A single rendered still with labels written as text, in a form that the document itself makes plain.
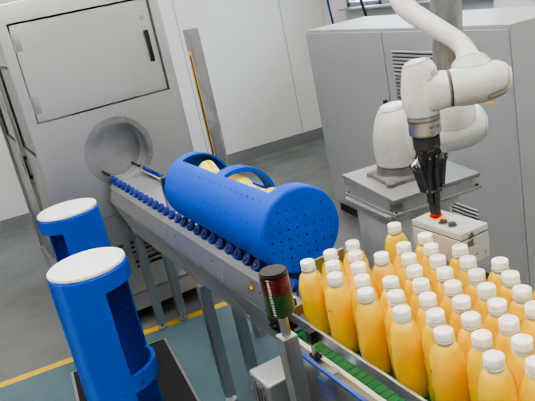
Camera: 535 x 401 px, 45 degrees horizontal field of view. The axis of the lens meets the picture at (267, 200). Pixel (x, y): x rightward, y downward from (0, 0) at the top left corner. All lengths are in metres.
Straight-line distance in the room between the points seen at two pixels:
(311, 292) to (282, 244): 0.30
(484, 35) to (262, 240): 1.75
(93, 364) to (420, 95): 1.43
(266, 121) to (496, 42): 4.43
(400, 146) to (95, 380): 1.36
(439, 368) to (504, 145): 2.12
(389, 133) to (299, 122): 5.22
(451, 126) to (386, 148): 0.23
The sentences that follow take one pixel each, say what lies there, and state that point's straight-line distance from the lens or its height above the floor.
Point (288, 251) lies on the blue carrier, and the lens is 2.03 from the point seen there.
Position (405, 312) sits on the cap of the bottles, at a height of 1.11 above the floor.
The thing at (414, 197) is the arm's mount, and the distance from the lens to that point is 2.29.
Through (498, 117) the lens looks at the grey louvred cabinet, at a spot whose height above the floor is 1.01.
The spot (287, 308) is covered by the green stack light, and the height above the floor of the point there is 1.18.
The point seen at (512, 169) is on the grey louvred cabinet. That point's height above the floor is 0.76.
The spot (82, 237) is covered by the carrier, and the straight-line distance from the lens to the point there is 3.09.
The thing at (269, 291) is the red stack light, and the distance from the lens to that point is 1.39.
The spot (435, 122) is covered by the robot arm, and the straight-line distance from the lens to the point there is 1.84.
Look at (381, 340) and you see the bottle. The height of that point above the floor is 0.99.
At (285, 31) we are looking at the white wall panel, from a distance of 7.39.
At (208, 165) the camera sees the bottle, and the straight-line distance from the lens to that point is 2.62.
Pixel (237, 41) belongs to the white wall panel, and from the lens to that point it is 7.19.
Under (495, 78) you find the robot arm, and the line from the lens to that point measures 1.83.
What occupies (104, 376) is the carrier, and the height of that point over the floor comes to 0.66.
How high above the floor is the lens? 1.83
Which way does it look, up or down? 18 degrees down
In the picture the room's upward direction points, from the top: 12 degrees counter-clockwise
